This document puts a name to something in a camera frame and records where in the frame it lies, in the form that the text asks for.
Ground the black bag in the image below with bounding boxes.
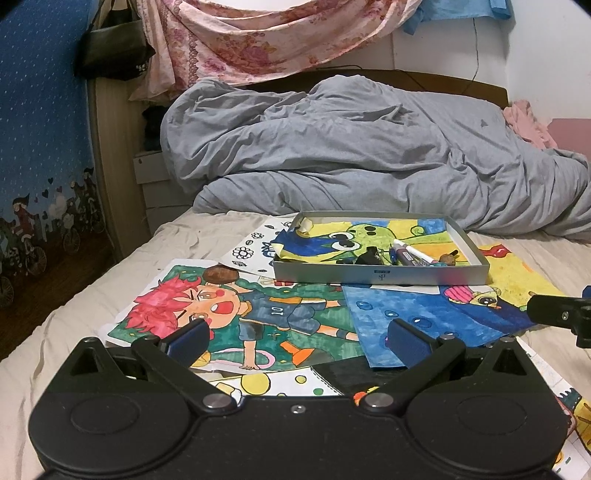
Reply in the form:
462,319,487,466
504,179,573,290
75,0,157,83

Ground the green frog drawing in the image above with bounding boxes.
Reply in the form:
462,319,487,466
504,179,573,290
272,218,451,267

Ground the beige curved wooden board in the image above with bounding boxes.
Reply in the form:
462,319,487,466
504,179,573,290
87,75,163,260

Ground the blue printed curtain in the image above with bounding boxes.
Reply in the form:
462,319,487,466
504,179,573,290
0,0,115,311

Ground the pink floral cloth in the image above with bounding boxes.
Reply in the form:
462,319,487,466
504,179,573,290
128,0,424,101

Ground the red-haired boy drawing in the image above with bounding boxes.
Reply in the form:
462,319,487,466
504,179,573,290
102,262,371,377

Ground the white pink-tipped marker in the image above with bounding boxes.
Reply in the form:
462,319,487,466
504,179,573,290
392,239,440,268

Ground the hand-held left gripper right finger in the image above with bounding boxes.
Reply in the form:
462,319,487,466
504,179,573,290
359,318,531,411

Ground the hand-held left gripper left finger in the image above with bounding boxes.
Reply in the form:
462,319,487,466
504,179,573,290
67,319,240,411

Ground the light blue cloth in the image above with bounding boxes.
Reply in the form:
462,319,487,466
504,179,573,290
401,0,514,37

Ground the black-and-white flower colouring sheet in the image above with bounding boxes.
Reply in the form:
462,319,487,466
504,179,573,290
218,216,297,278

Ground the white nightstand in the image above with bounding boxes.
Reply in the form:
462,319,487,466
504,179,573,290
132,149,195,237

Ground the black cable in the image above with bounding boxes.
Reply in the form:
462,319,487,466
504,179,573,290
406,17,482,93

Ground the dark wooden headboard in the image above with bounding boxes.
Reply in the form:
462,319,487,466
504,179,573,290
230,68,509,110

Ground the pink crumpled cloth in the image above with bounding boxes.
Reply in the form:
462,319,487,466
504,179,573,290
502,98,560,149

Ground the blue and yellow drawing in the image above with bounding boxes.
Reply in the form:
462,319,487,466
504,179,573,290
342,242,570,371

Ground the grey duvet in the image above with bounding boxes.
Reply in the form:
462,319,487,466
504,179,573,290
159,75,591,241

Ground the grey metal tin box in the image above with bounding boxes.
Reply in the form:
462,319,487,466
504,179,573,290
271,211,491,287

